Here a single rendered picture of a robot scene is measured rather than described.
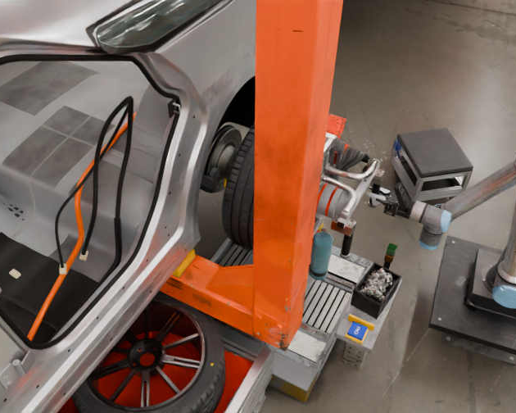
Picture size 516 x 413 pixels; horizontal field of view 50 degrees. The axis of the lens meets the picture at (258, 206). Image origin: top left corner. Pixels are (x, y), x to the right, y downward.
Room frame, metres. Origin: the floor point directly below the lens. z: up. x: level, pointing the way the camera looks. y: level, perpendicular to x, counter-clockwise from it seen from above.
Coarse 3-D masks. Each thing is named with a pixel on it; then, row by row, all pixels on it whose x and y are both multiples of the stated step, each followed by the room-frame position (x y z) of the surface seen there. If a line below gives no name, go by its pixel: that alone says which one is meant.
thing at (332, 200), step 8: (320, 184) 1.75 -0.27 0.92; (328, 184) 1.76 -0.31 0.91; (320, 192) 1.71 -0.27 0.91; (328, 192) 1.71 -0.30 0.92; (336, 192) 1.71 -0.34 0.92; (344, 192) 1.72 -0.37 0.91; (320, 200) 1.68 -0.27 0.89; (328, 200) 1.68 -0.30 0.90; (336, 200) 1.67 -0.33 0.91; (344, 200) 1.67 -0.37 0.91; (320, 208) 1.67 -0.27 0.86; (328, 208) 1.65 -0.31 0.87; (336, 208) 1.65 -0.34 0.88; (328, 216) 1.65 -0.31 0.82
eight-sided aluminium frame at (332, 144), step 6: (330, 138) 1.82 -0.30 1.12; (336, 138) 1.85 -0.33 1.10; (324, 144) 1.79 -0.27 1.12; (330, 144) 1.80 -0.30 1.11; (336, 144) 1.87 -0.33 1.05; (342, 144) 1.95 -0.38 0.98; (324, 150) 1.75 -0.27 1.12; (330, 150) 1.97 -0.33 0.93; (336, 150) 1.96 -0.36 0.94; (342, 150) 1.96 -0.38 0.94; (324, 156) 1.75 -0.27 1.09; (330, 156) 1.97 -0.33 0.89; (330, 162) 1.97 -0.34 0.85; (336, 162) 1.96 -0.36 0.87; (330, 174) 1.98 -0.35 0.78; (318, 216) 1.84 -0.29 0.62; (324, 216) 1.85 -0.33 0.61; (318, 222) 1.80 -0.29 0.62; (318, 228) 1.79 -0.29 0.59
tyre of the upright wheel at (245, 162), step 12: (252, 132) 1.80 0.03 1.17; (252, 144) 1.75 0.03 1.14; (240, 156) 1.71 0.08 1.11; (252, 156) 1.70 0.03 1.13; (240, 168) 1.67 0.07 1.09; (252, 168) 1.66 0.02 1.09; (228, 180) 1.65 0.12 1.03; (240, 180) 1.63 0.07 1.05; (252, 180) 1.62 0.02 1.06; (228, 192) 1.62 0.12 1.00; (240, 192) 1.60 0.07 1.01; (252, 192) 1.59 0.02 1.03; (228, 204) 1.60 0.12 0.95; (240, 204) 1.58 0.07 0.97; (252, 204) 1.57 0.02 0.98; (228, 216) 1.58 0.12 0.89; (240, 216) 1.57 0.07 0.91; (252, 216) 1.54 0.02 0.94; (228, 228) 1.59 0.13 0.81; (240, 228) 1.56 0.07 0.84; (252, 228) 1.53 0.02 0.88; (240, 240) 1.57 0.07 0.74; (252, 240) 1.53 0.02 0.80
